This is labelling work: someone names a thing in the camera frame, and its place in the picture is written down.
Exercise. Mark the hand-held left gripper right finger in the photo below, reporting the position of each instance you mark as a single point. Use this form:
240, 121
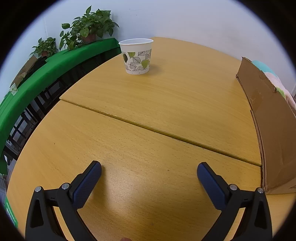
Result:
211, 185

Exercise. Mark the black chair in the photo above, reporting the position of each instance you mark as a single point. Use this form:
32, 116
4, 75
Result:
49, 95
20, 129

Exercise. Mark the large potted green plant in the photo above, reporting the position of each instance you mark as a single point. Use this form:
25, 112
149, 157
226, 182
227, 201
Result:
89, 23

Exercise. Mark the wooden desktop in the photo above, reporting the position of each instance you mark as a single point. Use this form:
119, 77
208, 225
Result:
161, 104

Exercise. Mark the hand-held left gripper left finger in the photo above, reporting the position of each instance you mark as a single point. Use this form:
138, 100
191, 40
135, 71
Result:
86, 185

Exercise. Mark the small white green object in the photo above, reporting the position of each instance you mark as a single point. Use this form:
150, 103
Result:
13, 90

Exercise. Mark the leaf print paper cup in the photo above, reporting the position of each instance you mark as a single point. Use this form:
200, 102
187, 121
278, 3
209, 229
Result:
136, 58

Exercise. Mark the pastel plush toy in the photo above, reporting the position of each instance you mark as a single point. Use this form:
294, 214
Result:
278, 80

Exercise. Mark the green board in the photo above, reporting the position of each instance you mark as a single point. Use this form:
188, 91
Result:
11, 212

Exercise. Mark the small brown cardboard box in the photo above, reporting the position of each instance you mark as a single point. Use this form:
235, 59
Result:
25, 69

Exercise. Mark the small potted green plant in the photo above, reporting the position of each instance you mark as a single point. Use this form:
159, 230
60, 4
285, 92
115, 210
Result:
45, 47

